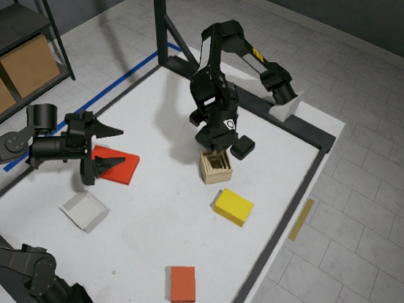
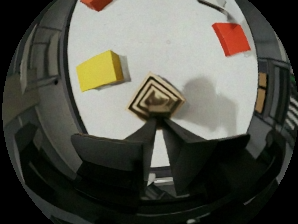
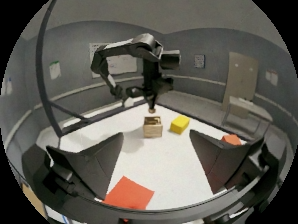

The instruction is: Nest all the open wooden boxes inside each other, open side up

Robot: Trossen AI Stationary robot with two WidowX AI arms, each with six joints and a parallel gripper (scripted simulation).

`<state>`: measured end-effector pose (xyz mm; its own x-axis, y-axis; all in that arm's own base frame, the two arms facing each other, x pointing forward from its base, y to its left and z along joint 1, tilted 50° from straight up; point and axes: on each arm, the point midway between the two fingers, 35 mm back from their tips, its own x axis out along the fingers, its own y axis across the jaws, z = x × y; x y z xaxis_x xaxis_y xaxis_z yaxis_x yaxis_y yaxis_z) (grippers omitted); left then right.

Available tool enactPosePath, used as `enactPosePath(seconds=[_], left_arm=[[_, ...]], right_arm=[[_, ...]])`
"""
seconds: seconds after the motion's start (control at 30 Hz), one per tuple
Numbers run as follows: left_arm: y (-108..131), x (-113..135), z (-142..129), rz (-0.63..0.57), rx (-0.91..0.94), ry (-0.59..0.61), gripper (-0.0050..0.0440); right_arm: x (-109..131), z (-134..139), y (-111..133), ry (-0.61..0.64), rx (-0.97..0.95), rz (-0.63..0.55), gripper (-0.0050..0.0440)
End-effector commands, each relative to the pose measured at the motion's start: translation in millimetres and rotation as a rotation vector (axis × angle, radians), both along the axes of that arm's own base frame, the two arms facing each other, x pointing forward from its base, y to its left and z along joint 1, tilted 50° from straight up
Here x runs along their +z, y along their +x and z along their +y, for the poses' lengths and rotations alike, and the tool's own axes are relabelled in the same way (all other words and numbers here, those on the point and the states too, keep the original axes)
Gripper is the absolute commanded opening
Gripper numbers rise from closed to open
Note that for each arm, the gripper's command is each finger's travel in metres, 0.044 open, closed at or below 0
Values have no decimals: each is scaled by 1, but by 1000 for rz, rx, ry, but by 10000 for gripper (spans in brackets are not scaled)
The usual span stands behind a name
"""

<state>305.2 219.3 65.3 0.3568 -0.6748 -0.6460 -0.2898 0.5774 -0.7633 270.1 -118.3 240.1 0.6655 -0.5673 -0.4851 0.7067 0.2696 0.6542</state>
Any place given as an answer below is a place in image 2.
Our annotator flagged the yellow rectangular block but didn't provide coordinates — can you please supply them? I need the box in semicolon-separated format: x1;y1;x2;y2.
76;50;124;92

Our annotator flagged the red flat rectangular block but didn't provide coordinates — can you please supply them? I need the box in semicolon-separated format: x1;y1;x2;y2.
211;23;251;56

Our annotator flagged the white open tray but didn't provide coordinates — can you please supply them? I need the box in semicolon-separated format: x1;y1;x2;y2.
199;0;227;11

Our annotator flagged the orange cube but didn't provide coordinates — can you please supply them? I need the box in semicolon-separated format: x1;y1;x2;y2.
80;0;113;12

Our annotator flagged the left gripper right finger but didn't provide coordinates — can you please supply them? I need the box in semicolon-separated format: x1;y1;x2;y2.
162;117;251;196

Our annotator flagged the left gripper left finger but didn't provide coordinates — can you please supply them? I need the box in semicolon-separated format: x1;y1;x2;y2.
71;117;157;198

